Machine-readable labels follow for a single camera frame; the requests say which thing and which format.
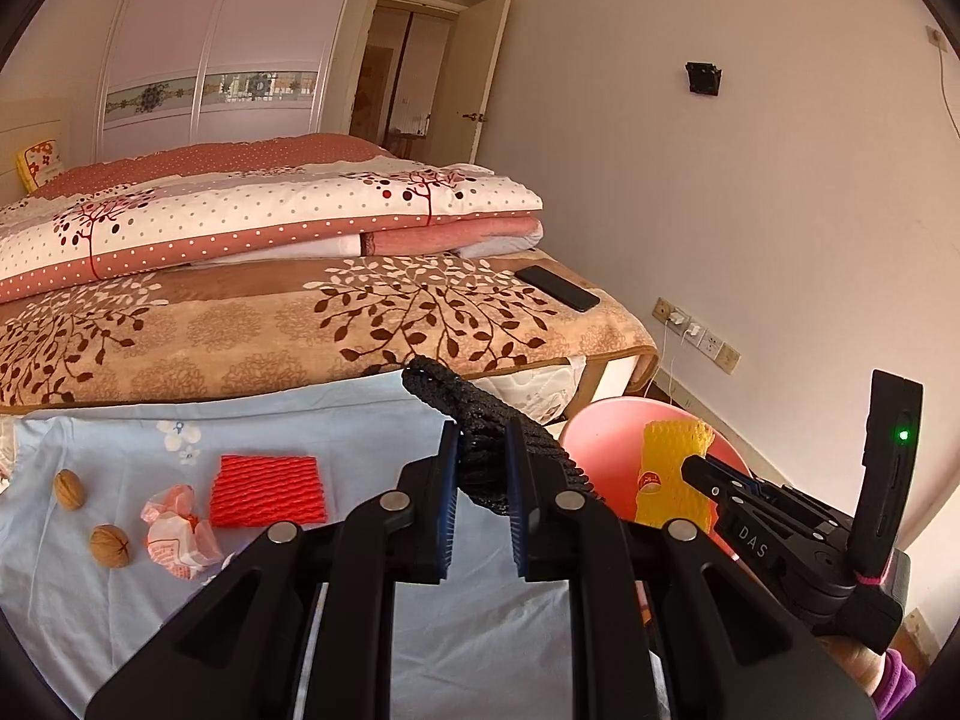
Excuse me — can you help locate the yellow foam net sleeve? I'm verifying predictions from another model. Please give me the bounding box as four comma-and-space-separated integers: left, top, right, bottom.
635, 419, 715, 533

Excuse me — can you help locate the black foam net sleeve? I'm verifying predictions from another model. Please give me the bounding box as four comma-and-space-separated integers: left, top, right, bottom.
402, 356, 602, 515

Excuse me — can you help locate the cream bedroom door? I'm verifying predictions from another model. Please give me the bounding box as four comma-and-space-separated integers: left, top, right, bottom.
425, 0, 512, 166

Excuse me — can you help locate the person's right hand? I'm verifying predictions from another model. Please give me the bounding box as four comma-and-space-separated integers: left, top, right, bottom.
818, 635, 885, 695

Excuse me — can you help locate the pink plastic basin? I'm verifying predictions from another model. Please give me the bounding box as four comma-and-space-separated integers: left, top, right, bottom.
562, 397, 748, 533

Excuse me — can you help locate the white quilted mattress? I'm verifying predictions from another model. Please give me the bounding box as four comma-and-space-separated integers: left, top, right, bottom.
473, 356, 586, 424

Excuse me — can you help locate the red foam net sleeve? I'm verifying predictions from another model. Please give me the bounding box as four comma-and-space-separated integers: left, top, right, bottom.
210, 455, 327, 530

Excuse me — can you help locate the pink white crumpled wrapper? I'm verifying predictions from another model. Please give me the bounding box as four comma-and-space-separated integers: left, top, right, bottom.
140, 484, 223, 580

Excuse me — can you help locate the black smartphone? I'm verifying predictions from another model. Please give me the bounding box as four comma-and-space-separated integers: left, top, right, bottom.
514, 265, 601, 312

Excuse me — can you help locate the brown leaf-pattern bed blanket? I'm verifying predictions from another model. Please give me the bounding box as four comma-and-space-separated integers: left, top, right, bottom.
2, 250, 659, 413

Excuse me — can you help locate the light blue floral cloth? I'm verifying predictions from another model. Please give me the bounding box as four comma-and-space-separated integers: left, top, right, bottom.
0, 369, 662, 720

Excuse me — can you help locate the near walnut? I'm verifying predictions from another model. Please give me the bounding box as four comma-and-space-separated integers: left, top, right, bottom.
88, 525, 132, 569

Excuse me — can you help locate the walnut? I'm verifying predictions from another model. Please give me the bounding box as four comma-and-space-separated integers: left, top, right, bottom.
52, 470, 86, 512
88, 525, 132, 569

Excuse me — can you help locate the folded pink blanket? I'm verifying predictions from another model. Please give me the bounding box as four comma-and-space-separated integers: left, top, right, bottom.
361, 216, 544, 259

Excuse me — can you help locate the far walnut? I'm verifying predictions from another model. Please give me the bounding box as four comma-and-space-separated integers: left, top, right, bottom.
52, 470, 86, 512

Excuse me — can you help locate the white sliding wardrobe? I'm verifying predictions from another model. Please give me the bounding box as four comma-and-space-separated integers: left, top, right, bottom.
94, 0, 347, 161

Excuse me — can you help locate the yellow red cushion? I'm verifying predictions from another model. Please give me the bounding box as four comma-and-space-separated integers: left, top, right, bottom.
14, 138, 65, 193

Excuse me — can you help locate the cream bed headboard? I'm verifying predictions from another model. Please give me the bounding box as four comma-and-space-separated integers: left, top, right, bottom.
0, 98, 70, 206

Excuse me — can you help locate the white charger cable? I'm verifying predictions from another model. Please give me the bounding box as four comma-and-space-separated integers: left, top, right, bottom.
659, 317, 692, 410

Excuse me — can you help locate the wall socket strip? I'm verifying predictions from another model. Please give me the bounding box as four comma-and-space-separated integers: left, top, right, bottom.
652, 298, 742, 376

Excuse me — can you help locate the black wall bracket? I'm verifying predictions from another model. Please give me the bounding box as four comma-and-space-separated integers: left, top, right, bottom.
685, 62, 722, 96

